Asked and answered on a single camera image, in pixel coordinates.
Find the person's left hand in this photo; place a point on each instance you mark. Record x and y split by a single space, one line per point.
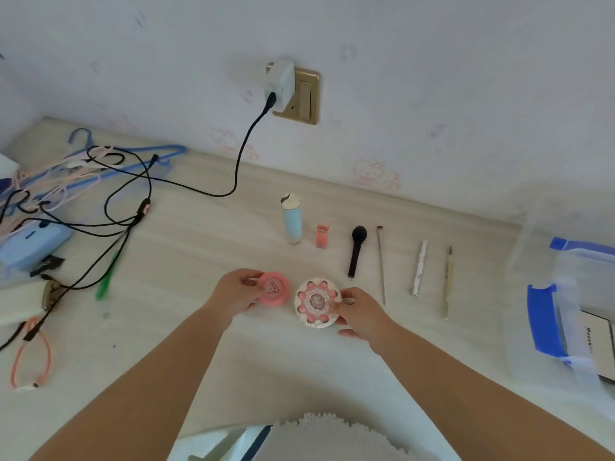
230 295

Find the person's right hand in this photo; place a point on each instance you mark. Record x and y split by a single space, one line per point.
367 319

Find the cake-shaped pink round compact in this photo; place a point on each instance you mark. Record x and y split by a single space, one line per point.
317 302

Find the black makeup brush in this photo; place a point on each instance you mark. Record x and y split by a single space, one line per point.
356 254

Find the white silver mascara pen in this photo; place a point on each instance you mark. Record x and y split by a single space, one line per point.
420 268

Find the yellow thin eyeliner pencil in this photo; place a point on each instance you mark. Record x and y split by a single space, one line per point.
448 283

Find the pink lip gloss bottle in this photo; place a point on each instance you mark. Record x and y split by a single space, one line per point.
322 237

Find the light blue spray bottle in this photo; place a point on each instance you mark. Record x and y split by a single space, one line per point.
292 223

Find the clear plastic box blue handle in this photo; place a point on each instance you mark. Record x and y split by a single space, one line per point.
528 264

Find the black white Mooekiss palette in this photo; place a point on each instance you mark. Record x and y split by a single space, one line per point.
598 340

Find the person's left forearm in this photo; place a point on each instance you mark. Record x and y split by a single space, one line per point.
144 398

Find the person's right forearm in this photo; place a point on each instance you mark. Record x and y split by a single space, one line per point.
456 403

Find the white knit top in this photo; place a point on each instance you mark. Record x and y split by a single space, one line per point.
336 441

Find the white chair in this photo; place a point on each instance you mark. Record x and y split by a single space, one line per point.
211 448

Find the black crumpled tag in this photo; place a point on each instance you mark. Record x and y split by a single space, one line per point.
45 266

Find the pink clothes hangers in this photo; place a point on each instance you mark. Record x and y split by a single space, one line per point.
62 175

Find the light blue small device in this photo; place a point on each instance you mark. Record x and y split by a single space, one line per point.
29 247

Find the white plug adapter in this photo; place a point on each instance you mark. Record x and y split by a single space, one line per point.
281 81

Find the gold wall socket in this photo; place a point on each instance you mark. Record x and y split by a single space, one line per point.
305 98

